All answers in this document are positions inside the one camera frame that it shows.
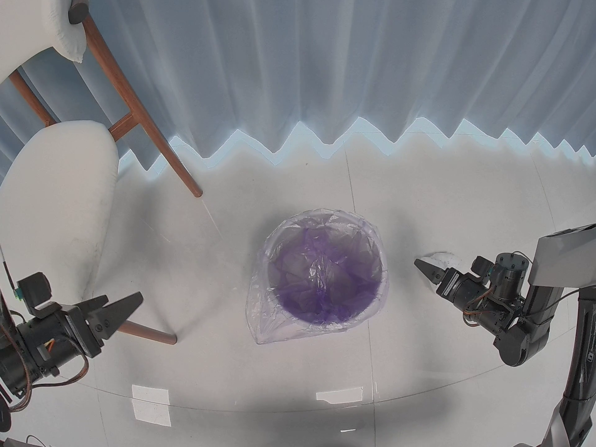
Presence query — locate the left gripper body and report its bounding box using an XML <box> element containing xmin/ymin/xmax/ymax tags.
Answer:
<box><xmin>19</xmin><ymin>302</ymin><xmax>103</xmax><ymax>376</ymax></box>

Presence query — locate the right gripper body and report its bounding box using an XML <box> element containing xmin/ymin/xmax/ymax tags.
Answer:
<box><xmin>438</xmin><ymin>268</ymin><xmax>496</xmax><ymax>318</ymax></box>

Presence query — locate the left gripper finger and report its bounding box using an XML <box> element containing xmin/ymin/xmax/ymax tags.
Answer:
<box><xmin>88</xmin><ymin>291</ymin><xmax>143</xmax><ymax>342</ymax></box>
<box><xmin>77</xmin><ymin>295</ymin><xmax>112</xmax><ymax>318</ymax></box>

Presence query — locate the purple plastic bag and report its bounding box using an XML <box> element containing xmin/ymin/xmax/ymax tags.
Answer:
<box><xmin>245</xmin><ymin>209</ymin><xmax>389</xmax><ymax>345</ymax></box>

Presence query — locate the white trash bin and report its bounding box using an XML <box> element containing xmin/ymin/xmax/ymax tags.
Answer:
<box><xmin>266</xmin><ymin>217</ymin><xmax>388</xmax><ymax>327</ymax></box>

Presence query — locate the crumpled white paper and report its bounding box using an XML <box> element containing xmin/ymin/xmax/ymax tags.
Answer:
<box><xmin>420</xmin><ymin>251</ymin><xmax>463</xmax><ymax>269</ymax></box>

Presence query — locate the cream cushioned wooden chair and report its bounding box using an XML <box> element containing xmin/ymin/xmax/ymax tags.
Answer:
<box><xmin>0</xmin><ymin>0</ymin><xmax>204</xmax><ymax>345</ymax></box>

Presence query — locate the pale blue curtain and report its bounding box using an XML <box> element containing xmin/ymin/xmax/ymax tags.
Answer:
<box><xmin>0</xmin><ymin>0</ymin><xmax>596</xmax><ymax>171</ymax></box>

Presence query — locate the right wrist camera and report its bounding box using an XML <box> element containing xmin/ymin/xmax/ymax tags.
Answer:
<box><xmin>469</xmin><ymin>255</ymin><xmax>495</xmax><ymax>280</ymax></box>

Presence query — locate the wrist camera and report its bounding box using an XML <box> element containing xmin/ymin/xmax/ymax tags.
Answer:
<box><xmin>15</xmin><ymin>272</ymin><xmax>63</xmax><ymax>318</ymax></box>
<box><xmin>469</xmin><ymin>255</ymin><xmax>495</xmax><ymax>280</ymax></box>

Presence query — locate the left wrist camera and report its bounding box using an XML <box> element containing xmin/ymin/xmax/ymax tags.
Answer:
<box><xmin>15</xmin><ymin>272</ymin><xmax>63</xmax><ymax>318</ymax></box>

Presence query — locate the black cable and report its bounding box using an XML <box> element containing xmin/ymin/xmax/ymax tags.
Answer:
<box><xmin>0</xmin><ymin>244</ymin><xmax>21</xmax><ymax>325</ymax></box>

